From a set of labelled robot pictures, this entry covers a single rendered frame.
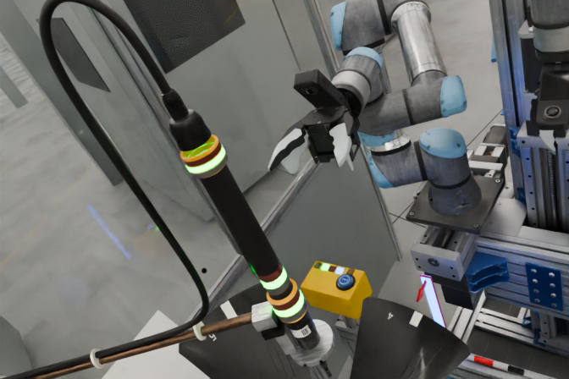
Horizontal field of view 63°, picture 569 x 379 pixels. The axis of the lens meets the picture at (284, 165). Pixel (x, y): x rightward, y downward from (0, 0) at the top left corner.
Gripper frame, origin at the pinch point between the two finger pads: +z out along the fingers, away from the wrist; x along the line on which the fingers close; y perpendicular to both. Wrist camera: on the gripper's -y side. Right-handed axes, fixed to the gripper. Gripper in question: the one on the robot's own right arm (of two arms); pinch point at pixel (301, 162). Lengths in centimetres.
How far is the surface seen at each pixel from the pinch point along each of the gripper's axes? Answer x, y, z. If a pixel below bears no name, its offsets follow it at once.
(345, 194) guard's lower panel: 52, 94, -98
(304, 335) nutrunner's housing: -1.1, 16.3, 18.2
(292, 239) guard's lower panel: 59, 81, -58
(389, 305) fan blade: -0.2, 45.7, -8.1
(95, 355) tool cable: 26.7, 10.2, 29.7
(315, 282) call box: 27, 59, -22
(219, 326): 9.1, 11.3, 21.5
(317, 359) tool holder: -2.2, 20.0, 19.4
